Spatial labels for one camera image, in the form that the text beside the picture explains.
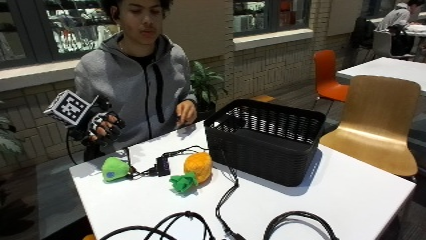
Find dark framed window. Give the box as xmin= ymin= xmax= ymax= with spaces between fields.
xmin=232 ymin=0 xmax=313 ymax=38
xmin=0 ymin=0 xmax=124 ymax=69

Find light wooden chair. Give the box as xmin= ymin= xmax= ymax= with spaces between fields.
xmin=319 ymin=75 xmax=422 ymax=178

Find black woven plastic basket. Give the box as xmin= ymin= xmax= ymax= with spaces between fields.
xmin=203 ymin=98 xmax=328 ymax=188

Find small black hub box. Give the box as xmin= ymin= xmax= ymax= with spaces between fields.
xmin=155 ymin=156 xmax=172 ymax=178

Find the person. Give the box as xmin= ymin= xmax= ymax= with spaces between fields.
xmin=72 ymin=0 xmax=200 ymax=162

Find green soft toy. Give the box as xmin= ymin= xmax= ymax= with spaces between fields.
xmin=100 ymin=156 xmax=134 ymax=184

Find black cable from basket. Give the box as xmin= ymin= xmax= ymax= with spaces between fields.
xmin=215 ymin=151 xmax=248 ymax=240

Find black glove cable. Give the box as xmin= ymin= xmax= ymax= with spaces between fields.
xmin=64 ymin=128 xmax=79 ymax=166

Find white marker cube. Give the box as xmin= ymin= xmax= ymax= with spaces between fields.
xmin=43 ymin=89 xmax=100 ymax=128

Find thin black hub cable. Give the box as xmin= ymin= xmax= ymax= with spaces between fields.
xmin=160 ymin=145 xmax=211 ymax=160

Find yellow pineapple soft toy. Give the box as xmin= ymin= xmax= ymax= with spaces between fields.
xmin=168 ymin=152 xmax=215 ymax=195

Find black looped cable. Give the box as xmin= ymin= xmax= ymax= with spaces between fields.
xmin=263 ymin=210 xmax=341 ymax=240
xmin=99 ymin=210 xmax=217 ymax=240

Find wooden stool seat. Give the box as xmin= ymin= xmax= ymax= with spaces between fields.
xmin=251 ymin=94 xmax=277 ymax=104

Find green leafy plant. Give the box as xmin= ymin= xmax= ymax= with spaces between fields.
xmin=0 ymin=113 xmax=26 ymax=158

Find green potted plant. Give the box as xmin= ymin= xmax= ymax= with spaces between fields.
xmin=190 ymin=60 xmax=229 ymax=113

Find orange plastic chair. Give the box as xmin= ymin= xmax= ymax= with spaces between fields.
xmin=313 ymin=49 xmax=352 ymax=103

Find black jacket on chair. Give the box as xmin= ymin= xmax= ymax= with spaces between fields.
xmin=349 ymin=16 xmax=379 ymax=51

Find white side table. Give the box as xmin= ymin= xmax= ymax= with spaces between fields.
xmin=336 ymin=56 xmax=426 ymax=93

